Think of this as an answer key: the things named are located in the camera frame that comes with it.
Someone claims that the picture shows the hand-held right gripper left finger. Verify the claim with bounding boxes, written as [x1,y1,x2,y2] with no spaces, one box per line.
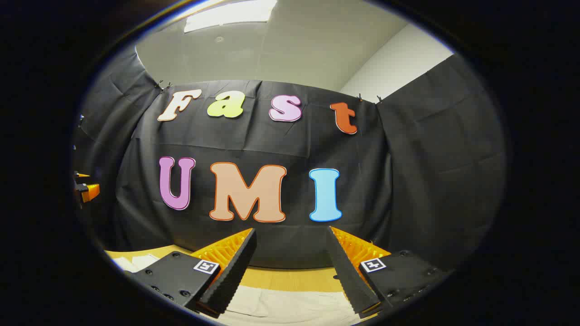
[123,228,257,319]

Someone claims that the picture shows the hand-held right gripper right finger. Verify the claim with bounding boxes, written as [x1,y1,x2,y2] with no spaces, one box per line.
[326,225,454,320]

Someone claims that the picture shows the cream white jeans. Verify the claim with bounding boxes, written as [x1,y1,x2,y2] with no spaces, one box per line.
[111,254,363,326]

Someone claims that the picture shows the black backdrop cloth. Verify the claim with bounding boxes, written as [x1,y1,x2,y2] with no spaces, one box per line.
[72,45,507,272]

